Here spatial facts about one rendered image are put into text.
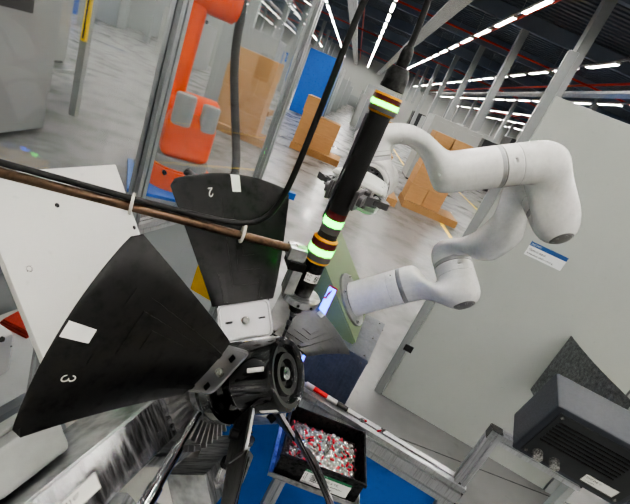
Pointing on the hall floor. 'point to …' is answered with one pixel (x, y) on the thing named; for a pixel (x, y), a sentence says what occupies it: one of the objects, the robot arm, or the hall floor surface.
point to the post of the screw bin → (272, 491)
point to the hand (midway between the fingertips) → (344, 194)
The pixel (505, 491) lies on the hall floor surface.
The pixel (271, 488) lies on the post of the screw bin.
